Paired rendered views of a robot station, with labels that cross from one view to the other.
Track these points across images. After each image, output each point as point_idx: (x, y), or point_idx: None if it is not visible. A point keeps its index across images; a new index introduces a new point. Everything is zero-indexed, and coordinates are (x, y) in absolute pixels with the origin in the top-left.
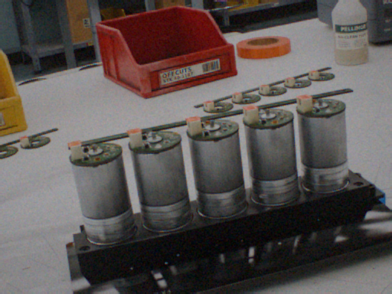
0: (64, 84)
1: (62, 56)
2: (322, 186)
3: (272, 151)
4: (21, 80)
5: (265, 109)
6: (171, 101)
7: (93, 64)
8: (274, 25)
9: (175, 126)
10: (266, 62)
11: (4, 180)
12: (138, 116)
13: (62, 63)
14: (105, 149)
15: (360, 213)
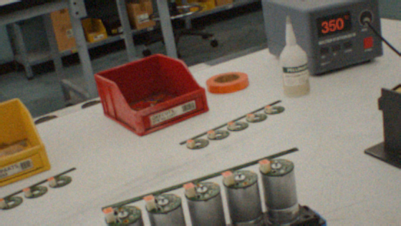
0: (73, 123)
1: (50, 62)
2: (281, 221)
3: (245, 203)
4: (16, 86)
5: (237, 169)
6: (161, 139)
7: (92, 100)
8: (230, 24)
9: (175, 189)
10: (230, 96)
11: (43, 217)
12: (137, 154)
13: (51, 69)
14: (129, 212)
15: None
